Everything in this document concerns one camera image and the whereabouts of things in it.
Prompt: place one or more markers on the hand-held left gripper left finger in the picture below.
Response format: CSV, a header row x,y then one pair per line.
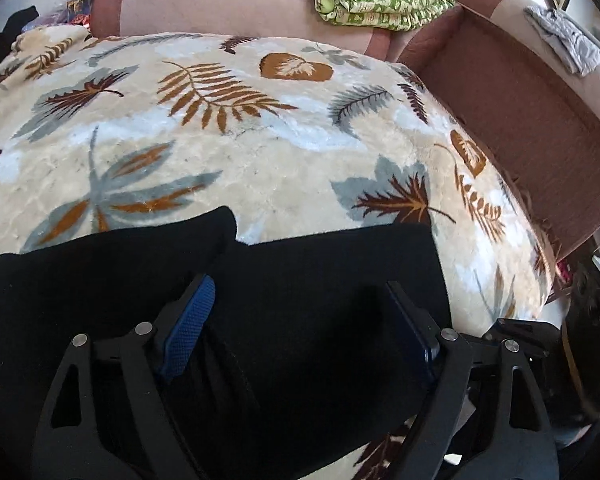
x,y
190,325

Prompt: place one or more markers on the brown and pink sofa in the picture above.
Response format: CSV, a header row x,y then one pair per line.
x,y
520,125

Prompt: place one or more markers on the black pants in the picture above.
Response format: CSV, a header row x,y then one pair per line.
x,y
305,360

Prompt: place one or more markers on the dark cloth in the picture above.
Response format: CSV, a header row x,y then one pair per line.
x,y
15,30

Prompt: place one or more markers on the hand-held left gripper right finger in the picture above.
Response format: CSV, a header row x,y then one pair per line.
x,y
420,330

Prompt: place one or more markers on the dark furry object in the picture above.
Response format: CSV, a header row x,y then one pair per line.
x,y
592,320

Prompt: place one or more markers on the leaf print blanket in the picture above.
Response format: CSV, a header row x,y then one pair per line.
x,y
280,160

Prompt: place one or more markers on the colourful shiny wrapper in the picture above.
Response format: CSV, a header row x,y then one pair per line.
x,y
77,12

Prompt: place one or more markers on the grey crumpled cloth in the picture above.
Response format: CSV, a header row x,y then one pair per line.
x,y
570,40

